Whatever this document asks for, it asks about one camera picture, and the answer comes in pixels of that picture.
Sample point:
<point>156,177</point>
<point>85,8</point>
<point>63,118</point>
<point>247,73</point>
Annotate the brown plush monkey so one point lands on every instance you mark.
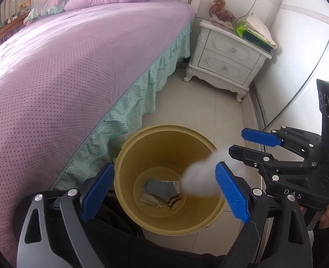
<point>218,13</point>

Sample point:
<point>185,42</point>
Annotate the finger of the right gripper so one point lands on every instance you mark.
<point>259,137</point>
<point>252,157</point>

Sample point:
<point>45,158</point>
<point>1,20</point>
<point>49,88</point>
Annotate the white fluffy fur piece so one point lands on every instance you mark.
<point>199,178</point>

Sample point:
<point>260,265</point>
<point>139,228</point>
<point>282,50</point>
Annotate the white fabric pouch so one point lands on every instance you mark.
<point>149,200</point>

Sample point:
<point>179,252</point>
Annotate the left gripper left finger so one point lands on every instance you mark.
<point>94,192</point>

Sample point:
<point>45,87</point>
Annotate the purple pillow with frill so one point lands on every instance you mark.
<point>45,8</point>

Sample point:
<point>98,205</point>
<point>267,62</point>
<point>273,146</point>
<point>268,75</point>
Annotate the yellow trash bucket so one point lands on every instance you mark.
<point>163,153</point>

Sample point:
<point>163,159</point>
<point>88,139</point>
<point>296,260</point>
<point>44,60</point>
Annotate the blue grey sock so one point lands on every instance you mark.
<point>163,190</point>

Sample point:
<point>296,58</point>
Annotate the green bed skirt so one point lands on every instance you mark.
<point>124,118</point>

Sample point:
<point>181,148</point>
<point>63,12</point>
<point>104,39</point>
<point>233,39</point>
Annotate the white nightstand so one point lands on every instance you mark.
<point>225,60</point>

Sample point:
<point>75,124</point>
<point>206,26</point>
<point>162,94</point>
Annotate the purple bed sheet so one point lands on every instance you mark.
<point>59,77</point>

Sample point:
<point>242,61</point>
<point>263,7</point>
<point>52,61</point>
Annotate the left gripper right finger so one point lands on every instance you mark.
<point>237,201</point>

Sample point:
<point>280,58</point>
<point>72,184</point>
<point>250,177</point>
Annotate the wooden desk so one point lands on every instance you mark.
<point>9,29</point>

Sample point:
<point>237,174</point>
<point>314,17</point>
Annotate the stack of books papers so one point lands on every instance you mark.
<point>253,30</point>

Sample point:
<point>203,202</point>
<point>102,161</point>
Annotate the brown striped sock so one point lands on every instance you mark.
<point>174,202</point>

